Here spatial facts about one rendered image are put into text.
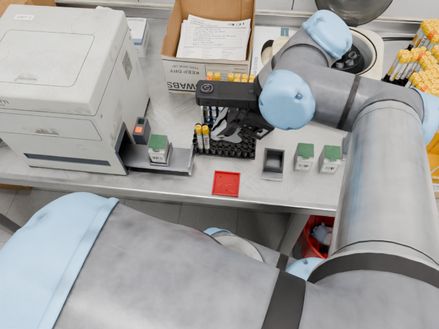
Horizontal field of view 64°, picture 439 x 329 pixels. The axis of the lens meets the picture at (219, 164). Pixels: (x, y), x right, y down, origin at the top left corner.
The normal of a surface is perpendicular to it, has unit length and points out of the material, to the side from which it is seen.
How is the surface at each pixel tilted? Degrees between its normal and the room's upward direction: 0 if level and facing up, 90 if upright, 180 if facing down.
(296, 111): 80
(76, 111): 89
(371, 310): 44
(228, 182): 0
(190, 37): 0
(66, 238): 23
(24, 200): 0
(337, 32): 30
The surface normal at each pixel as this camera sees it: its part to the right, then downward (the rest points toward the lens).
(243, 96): 0.00, -0.49
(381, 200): -0.26, -0.87
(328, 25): 0.48, -0.39
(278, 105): -0.40, 0.70
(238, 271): 0.25, -0.93
